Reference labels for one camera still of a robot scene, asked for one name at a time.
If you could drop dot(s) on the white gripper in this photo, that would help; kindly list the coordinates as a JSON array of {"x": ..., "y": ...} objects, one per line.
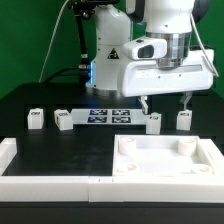
[{"x": 141, "y": 78}]

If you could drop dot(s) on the white square table top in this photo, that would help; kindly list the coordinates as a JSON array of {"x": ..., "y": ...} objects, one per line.
[{"x": 149, "y": 155}]

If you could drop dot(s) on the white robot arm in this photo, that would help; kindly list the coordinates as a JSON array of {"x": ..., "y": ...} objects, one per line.
[{"x": 172, "y": 20}]

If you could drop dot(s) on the white sheet with AprilTags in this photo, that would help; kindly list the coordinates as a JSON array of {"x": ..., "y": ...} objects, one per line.
[{"x": 108, "y": 117}]

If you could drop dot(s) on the white U-shaped obstacle fence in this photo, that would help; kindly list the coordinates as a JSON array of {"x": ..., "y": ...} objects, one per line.
[{"x": 201, "y": 188}]

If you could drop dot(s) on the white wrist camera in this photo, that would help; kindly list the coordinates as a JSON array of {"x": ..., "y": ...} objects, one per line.
[{"x": 145, "y": 48}]

